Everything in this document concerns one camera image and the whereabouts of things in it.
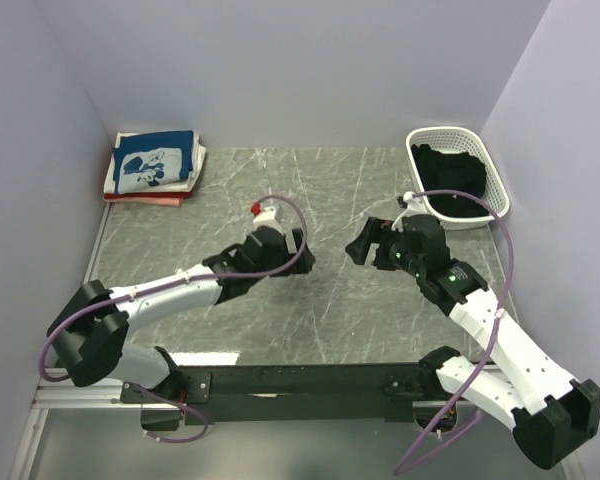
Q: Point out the folded pink t-shirt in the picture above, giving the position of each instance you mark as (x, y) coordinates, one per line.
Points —
(155, 201)

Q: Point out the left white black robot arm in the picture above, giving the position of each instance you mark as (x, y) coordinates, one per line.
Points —
(90, 333)

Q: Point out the folded red t-shirt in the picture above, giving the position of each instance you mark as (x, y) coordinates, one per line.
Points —
(149, 195)

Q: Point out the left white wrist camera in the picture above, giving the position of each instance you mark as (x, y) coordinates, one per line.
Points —
(266, 214)

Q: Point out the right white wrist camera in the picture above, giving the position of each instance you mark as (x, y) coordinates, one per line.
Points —
(411, 206)

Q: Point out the black clothes in basket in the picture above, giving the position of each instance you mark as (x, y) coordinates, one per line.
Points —
(455, 171)

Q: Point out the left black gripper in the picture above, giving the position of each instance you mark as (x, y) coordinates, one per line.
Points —
(288, 257)

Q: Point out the black base beam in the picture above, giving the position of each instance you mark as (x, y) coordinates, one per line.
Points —
(390, 391)

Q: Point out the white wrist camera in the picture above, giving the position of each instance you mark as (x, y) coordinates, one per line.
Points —
(266, 214)
(411, 206)

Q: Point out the folded white t-shirt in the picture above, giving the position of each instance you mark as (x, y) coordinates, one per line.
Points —
(199, 158)

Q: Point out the white plastic laundry basket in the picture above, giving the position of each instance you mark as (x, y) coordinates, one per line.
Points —
(449, 140)

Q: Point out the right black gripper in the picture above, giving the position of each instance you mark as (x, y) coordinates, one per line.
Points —
(359, 248)

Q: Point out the blue t-shirt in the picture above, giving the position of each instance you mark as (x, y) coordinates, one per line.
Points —
(152, 160)

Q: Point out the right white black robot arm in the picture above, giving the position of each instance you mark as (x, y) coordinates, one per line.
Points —
(549, 412)

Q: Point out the aluminium rail frame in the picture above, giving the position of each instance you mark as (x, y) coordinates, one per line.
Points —
(161, 414)

